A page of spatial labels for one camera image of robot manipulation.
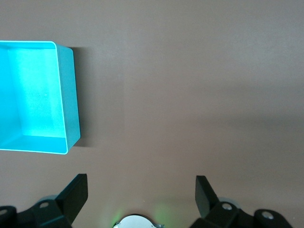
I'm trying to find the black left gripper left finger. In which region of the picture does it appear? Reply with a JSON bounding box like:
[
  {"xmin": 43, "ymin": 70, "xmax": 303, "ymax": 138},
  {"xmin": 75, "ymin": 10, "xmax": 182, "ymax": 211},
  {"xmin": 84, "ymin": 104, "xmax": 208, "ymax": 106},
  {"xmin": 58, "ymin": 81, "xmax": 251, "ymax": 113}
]
[{"xmin": 0, "ymin": 174, "xmax": 89, "ymax": 228}]

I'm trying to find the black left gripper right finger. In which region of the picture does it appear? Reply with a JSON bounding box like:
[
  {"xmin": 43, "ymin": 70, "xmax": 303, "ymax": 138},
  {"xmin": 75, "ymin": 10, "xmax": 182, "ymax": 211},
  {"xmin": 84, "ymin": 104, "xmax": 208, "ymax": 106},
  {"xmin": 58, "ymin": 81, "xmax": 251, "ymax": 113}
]
[{"xmin": 191, "ymin": 175, "xmax": 292, "ymax": 228}]

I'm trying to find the turquoise plastic bin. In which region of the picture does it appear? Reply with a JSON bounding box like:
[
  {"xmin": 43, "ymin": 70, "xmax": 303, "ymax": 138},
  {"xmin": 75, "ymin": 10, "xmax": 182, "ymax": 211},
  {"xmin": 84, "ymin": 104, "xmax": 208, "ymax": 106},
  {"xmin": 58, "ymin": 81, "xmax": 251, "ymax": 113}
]
[{"xmin": 0, "ymin": 40, "xmax": 81, "ymax": 155}]

